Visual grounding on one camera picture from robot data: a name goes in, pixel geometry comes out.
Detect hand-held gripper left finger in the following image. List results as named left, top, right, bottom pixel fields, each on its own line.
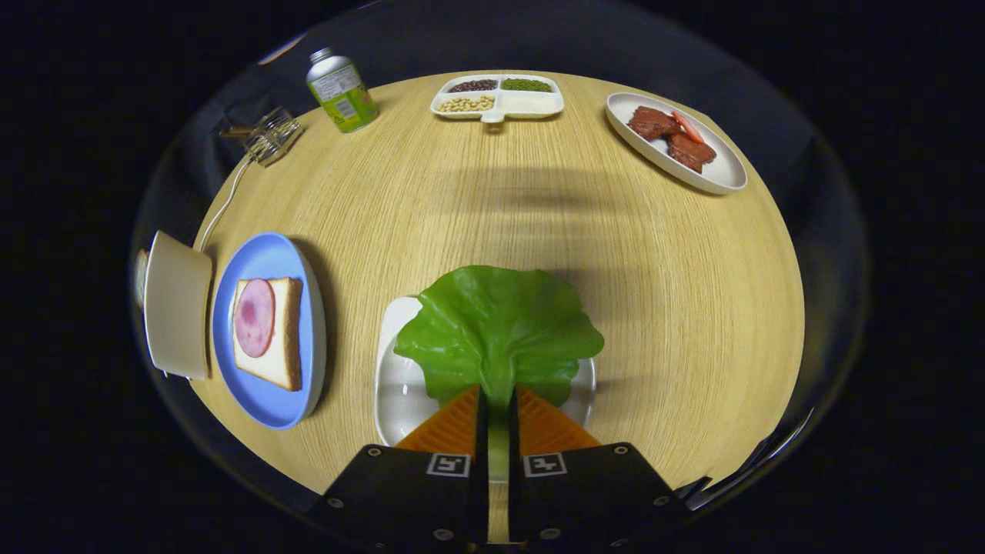
left=308, top=385, right=491, bottom=551

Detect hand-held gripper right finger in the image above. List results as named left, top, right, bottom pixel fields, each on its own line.
left=507, top=385, right=691, bottom=551

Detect green lettuce leaf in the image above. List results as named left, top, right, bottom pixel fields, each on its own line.
left=394, top=265, right=605, bottom=478

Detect white rectangular plate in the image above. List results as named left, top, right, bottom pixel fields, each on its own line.
left=375, top=296, right=597, bottom=447

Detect blue round plate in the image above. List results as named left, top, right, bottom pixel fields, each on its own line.
left=212, top=232, right=327, bottom=430

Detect white bread slice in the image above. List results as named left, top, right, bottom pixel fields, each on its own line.
left=232, top=277, right=303, bottom=392

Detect pink ham slice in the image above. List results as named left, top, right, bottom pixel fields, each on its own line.
left=234, top=279, right=276, bottom=358

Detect white toaster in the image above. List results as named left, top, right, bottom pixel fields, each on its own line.
left=135, top=229, right=213, bottom=380

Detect white oval plate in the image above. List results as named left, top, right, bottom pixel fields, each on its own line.
left=606, top=92, right=748, bottom=195

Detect brown meat slice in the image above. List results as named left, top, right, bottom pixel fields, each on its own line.
left=666, top=132, right=717, bottom=173
left=628, top=106, right=682, bottom=141

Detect white divided dish with beans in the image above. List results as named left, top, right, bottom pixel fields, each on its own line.
left=430, top=74, right=565, bottom=124

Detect green label metal bottle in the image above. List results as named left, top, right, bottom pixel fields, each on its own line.
left=306, top=48, right=379, bottom=133

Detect white power cable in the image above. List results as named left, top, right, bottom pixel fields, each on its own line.
left=192, top=154, right=259, bottom=251

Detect metal wire utensil basket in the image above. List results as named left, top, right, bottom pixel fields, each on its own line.
left=242, top=106, right=303, bottom=167

